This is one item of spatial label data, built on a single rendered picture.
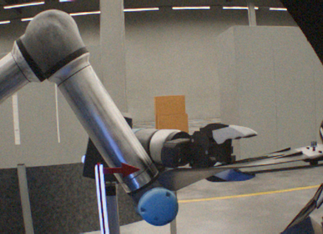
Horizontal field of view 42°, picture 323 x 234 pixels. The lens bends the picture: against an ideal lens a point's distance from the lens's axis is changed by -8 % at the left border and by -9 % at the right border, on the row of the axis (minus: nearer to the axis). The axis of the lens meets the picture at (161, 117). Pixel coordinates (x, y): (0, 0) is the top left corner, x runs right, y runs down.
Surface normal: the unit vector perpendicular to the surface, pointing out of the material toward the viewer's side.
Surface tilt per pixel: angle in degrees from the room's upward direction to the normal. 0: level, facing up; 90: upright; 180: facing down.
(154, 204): 90
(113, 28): 90
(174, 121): 90
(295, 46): 90
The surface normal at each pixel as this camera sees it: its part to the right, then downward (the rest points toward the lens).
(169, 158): -0.32, 0.03
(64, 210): 0.45, 0.03
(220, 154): 0.65, 0.00
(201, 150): -0.76, -0.04
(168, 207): 0.13, 0.05
